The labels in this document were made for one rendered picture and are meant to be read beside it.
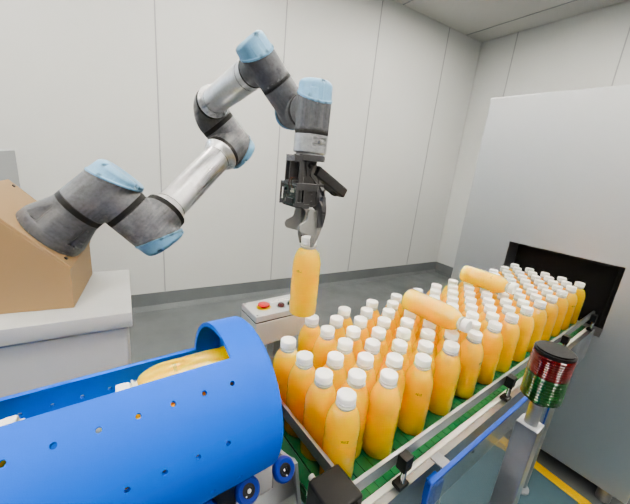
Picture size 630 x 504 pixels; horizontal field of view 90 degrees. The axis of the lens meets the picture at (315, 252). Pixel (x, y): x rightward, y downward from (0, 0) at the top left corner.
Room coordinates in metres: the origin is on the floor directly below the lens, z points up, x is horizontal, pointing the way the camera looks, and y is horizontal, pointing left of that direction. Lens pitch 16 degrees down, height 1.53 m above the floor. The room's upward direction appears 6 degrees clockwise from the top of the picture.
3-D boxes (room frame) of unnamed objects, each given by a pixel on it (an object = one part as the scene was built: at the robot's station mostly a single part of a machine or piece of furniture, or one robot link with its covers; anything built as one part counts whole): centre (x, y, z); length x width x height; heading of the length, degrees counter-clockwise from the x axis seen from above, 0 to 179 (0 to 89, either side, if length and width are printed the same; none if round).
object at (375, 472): (0.93, -0.74, 0.96); 1.60 x 0.01 x 0.03; 128
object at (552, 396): (0.50, -0.44, 1.18); 0.06 x 0.06 x 0.05
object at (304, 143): (0.74, 0.03, 1.57); 0.08 x 0.08 x 0.05
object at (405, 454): (0.51, -0.23, 0.94); 0.03 x 0.02 x 0.08; 128
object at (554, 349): (0.50, -0.44, 1.18); 0.06 x 0.06 x 0.16
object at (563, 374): (0.50, -0.44, 1.23); 0.06 x 0.06 x 0.04
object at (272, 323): (0.90, 0.10, 1.05); 0.20 x 0.10 x 0.10; 128
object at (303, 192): (0.74, 0.04, 1.49); 0.09 x 0.08 x 0.12; 128
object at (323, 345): (0.77, -0.06, 0.99); 0.07 x 0.07 x 0.19
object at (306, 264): (0.76, 0.02, 1.25); 0.07 x 0.07 x 0.19
